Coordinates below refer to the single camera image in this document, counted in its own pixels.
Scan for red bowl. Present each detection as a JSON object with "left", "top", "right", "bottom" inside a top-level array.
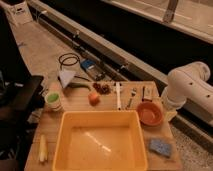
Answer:
[{"left": 136, "top": 101, "right": 163, "bottom": 126}]

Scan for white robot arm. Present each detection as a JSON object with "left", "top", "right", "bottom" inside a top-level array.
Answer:
[{"left": 161, "top": 61, "right": 213, "bottom": 127}]

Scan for dark red grapes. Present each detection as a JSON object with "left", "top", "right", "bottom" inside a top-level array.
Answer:
[{"left": 93, "top": 83, "right": 111, "bottom": 95}]

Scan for metal fork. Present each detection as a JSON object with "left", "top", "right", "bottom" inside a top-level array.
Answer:
[{"left": 126, "top": 88, "right": 137, "bottom": 109}]

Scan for blue electronic box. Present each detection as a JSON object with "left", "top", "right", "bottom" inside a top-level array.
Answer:
[{"left": 80, "top": 59, "right": 95, "bottom": 71}]

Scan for green cucumber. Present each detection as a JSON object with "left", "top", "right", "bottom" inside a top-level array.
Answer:
[{"left": 68, "top": 83, "right": 91, "bottom": 91}]

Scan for wooden board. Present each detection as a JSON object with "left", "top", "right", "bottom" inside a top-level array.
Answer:
[{"left": 24, "top": 81, "right": 182, "bottom": 171}]

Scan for white paper cone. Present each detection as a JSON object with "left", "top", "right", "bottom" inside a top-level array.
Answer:
[{"left": 59, "top": 69, "right": 76, "bottom": 88}]

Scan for yellow plastic tub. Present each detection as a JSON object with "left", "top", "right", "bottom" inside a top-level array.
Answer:
[{"left": 52, "top": 111, "right": 148, "bottom": 171}]

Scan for white cup green inside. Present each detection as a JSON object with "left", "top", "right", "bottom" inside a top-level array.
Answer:
[{"left": 45, "top": 91, "right": 62, "bottom": 111}]

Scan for blue sponge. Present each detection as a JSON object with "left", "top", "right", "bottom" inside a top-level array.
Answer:
[{"left": 149, "top": 139, "right": 172, "bottom": 158}]

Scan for yellow corn cob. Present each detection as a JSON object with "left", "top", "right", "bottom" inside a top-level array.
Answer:
[{"left": 39, "top": 134, "right": 48, "bottom": 163}]

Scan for white box with label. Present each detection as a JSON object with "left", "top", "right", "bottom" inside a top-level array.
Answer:
[{"left": 8, "top": 1, "right": 33, "bottom": 26}]

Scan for black coiled cable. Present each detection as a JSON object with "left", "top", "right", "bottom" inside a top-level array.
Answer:
[{"left": 58, "top": 52, "right": 81, "bottom": 70}]

